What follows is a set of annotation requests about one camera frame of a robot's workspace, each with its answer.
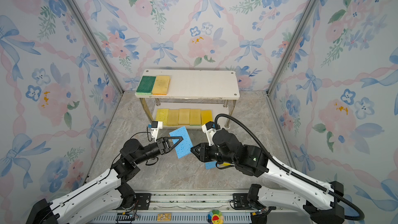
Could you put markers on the white two-tier metal shelf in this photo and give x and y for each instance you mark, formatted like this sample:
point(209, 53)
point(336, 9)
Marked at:
point(216, 91)

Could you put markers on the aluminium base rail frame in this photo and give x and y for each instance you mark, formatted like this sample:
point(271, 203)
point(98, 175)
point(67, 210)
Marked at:
point(195, 200)

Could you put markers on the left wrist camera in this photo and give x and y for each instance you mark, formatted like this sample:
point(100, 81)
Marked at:
point(153, 130)

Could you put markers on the green scouring sponge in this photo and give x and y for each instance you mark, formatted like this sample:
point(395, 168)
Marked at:
point(146, 85)

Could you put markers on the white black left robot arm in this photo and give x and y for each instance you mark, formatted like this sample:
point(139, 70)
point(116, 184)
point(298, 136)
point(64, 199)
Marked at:
point(107, 192)

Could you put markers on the aluminium corner post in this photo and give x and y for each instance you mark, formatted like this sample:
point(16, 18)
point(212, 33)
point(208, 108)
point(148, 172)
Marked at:
point(89, 35)
point(301, 25)

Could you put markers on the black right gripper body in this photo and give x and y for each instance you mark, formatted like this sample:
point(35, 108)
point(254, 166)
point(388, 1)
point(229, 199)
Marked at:
point(214, 154)

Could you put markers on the bright yellow cellulose sponge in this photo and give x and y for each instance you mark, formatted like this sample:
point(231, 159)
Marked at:
point(162, 115)

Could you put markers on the aluminium right corner post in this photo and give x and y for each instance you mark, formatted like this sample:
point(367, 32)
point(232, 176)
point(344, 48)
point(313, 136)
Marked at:
point(301, 25)

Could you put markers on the yellow green-backed sponge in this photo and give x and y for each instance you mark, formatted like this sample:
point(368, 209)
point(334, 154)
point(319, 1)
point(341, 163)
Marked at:
point(195, 117)

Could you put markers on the small yellow tag board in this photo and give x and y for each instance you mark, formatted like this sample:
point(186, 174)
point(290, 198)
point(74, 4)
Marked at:
point(164, 217)

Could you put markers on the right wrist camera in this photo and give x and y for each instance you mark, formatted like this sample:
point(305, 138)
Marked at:
point(210, 129)

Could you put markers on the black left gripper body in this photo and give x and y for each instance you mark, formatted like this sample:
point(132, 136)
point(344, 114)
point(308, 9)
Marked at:
point(153, 150)

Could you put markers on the blue sponge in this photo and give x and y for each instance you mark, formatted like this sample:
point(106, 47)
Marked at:
point(183, 148)
point(210, 165)

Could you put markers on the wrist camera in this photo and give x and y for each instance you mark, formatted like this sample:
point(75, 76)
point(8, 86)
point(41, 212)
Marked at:
point(210, 129)
point(153, 130)

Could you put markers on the aluminium left corner post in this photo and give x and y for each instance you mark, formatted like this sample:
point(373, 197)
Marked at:
point(89, 35)

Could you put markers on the yellow orange-backed sponge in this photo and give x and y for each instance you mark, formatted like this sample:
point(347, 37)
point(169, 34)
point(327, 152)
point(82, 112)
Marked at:
point(184, 116)

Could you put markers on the colourful round toy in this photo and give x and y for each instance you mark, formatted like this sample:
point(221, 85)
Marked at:
point(215, 217)

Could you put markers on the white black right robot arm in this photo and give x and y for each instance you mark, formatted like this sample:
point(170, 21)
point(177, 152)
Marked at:
point(299, 195)

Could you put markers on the pale yellow sponge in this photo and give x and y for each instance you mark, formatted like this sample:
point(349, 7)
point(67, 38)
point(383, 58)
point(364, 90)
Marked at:
point(173, 118)
point(161, 85)

